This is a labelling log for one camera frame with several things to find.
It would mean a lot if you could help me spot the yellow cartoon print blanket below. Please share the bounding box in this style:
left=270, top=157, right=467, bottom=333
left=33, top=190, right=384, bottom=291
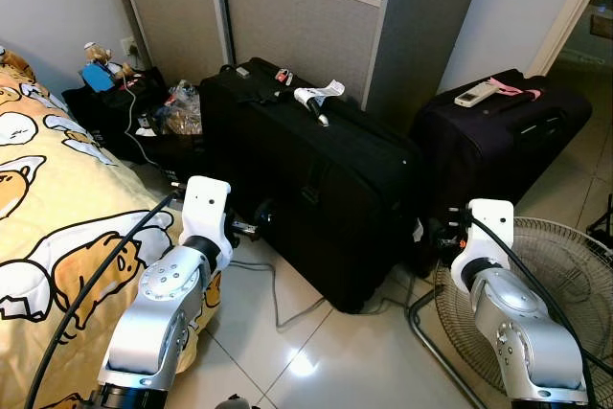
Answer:
left=0, top=45, right=223, bottom=409

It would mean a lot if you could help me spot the large black suitcase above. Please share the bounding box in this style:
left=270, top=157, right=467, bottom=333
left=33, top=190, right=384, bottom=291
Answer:
left=199, top=57, right=429, bottom=314

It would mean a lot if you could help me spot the dark purple suitcase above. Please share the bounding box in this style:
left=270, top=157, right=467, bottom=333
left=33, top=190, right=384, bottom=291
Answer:
left=412, top=69, right=593, bottom=238

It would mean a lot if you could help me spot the clear plastic bag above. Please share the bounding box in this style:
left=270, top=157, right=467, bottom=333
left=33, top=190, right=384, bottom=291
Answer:
left=153, top=80, right=204, bottom=136

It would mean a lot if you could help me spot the grey electric fan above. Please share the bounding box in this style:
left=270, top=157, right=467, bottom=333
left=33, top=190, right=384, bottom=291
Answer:
left=407, top=217, right=613, bottom=409

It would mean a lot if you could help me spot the white paper luggage tag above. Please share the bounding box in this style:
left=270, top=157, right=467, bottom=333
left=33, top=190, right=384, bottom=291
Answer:
left=293, top=80, right=347, bottom=128

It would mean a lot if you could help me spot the white remote control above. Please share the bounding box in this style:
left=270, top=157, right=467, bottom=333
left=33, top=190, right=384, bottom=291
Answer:
left=453, top=81, right=500, bottom=108

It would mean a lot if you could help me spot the black router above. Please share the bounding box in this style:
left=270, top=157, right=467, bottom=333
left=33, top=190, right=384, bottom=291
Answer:
left=586, top=200, right=613, bottom=247

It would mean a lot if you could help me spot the small black bag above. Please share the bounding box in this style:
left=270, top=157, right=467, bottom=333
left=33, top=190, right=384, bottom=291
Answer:
left=62, top=66, right=207, bottom=185

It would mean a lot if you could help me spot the grey sliding partition door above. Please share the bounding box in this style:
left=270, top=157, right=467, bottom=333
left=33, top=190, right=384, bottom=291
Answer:
left=115, top=0, right=396, bottom=108

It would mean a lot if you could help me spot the blue pouch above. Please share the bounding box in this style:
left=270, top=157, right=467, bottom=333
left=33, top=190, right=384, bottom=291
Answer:
left=79, top=61, right=118, bottom=94

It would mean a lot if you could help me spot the brown plush toy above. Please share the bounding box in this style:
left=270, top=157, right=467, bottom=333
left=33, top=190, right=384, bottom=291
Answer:
left=83, top=41, right=135, bottom=81

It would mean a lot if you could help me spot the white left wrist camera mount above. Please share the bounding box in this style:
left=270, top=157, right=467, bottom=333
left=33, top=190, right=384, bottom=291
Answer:
left=182, top=176, right=234, bottom=271

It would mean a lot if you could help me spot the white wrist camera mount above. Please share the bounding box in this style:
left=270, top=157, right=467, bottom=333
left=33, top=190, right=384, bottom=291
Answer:
left=182, top=176, right=234, bottom=271
left=450, top=198, right=515, bottom=287

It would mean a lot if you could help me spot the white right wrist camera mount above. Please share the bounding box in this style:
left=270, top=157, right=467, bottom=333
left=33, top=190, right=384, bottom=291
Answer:
left=450, top=198, right=515, bottom=287

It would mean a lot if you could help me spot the white floor cable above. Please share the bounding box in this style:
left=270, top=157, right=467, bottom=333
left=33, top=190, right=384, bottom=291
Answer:
left=225, top=258, right=331, bottom=330

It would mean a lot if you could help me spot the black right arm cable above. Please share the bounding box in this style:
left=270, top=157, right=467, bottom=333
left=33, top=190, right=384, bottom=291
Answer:
left=467, top=216, right=613, bottom=405

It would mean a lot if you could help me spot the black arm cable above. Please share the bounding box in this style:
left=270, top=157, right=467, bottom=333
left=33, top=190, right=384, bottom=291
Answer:
left=24, top=193, right=183, bottom=409
left=467, top=216, right=613, bottom=405

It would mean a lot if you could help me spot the white charging cable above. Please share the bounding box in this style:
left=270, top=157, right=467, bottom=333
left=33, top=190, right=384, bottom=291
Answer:
left=117, top=83, right=169, bottom=172

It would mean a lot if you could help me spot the pink strap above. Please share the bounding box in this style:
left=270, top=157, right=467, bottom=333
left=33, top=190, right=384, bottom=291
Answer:
left=488, top=76, right=543, bottom=102

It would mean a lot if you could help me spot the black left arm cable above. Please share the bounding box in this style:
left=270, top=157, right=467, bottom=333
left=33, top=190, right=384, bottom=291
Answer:
left=24, top=193, right=183, bottom=409

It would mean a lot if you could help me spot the white door frame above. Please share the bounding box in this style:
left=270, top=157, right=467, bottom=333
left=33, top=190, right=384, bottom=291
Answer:
left=525, top=0, right=613, bottom=80

